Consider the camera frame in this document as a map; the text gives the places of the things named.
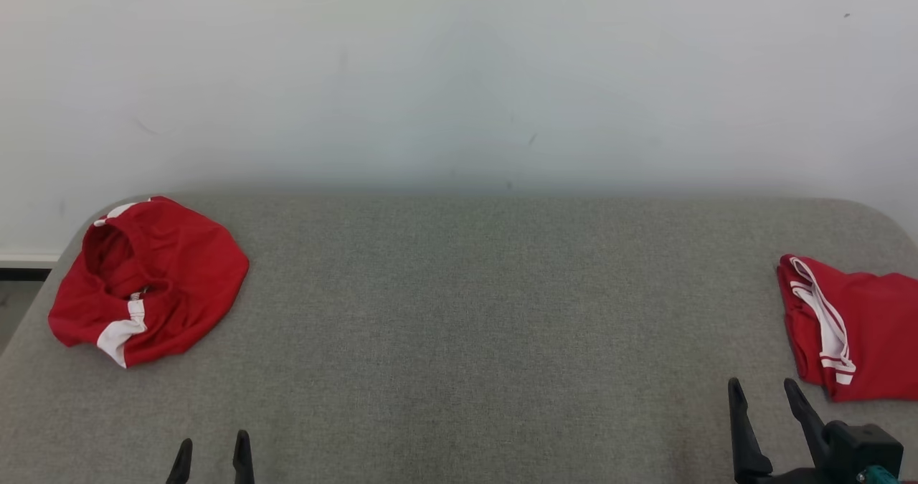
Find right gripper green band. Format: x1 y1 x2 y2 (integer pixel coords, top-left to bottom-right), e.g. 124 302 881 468
727 377 905 484

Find red and white shirt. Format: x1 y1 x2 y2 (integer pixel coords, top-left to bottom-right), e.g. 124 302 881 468
776 254 918 403

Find white baseboard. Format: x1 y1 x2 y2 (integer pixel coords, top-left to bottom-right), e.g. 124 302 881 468
0 252 62 269

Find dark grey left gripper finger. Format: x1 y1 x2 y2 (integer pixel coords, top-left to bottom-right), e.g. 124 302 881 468
232 430 255 484
166 438 194 484

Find red shorts with white panels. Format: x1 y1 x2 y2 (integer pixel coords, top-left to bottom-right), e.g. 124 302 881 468
47 195 251 369

